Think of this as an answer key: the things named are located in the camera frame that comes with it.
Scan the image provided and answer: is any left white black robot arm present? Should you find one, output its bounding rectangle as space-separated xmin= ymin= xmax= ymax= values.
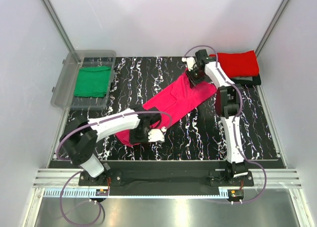
xmin=58 ymin=106 xmax=165 ymax=185

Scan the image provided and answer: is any green t shirt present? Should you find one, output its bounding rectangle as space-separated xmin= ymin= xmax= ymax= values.
xmin=74 ymin=66 xmax=111 ymax=98

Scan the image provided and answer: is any clear plastic bin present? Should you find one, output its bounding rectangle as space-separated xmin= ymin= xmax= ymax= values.
xmin=51 ymin=50 xmax=116 ymax=110

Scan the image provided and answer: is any orange connector board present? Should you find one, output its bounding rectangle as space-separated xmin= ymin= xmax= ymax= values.
xmin=96 ymin=189 xmax=109 ymax=196
xmin=230 ymin=189 xmax=244 ymax=197

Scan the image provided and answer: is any left orange connector board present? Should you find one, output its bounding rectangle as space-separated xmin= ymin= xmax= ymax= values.
xmin=96 ymin=189 xmax=109 ymax=196

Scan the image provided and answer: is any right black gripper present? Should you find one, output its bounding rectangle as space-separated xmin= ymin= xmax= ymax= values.
xmin=184 ymin=66 xmax=205 ymax=89

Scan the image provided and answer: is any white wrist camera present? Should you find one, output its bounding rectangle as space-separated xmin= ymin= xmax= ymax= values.
xmin=182 ymin=57 xmax=196 ymax=71
xmin=148 ymin=126 xmax=167 ymax=143

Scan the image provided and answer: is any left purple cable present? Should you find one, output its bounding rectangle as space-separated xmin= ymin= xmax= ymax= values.
xmin=55 ymin=111 xmax=173 ymax=225

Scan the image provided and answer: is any pink t shirt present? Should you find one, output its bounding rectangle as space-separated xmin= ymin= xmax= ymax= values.
xmin=115 ymin=72 xmax=216 ymax=148

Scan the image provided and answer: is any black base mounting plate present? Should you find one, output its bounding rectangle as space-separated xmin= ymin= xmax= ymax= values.
xmin=79 ymin=161 xmax=254 ymax=198

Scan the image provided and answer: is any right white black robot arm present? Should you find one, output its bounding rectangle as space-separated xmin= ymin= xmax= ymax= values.
xmin=182 ymin=50 xmax=248 ymax=187

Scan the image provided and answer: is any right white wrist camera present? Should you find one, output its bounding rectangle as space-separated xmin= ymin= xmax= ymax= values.
xmin=182 ymin=57 xmax=196 ymax=71

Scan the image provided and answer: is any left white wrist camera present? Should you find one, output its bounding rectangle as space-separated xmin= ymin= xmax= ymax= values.
xmin=148 ymin=126 xmax=167 ymax=143

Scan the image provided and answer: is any folded red t shirt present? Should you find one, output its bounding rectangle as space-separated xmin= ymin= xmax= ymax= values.
xmin=217 ymin=51 xmax=260 ymax=78

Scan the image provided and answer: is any black marbled table mat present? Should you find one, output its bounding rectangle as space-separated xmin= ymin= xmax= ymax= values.
xmin=67 ymin=57 xmax=278 ymax=161

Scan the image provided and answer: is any white slotted cable duct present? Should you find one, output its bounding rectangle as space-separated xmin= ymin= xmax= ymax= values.
xmin=44 ymin=188 xmax=108 ymax=198

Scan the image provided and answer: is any folded black t shirt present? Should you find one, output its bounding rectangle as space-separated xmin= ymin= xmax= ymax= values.
xmin=231 ymin=74 xmax=262 ymax=86

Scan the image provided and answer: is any right orange connector board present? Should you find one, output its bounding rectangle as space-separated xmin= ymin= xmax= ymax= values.
xmin=230 ymin=189 xmax=244 ymax=197

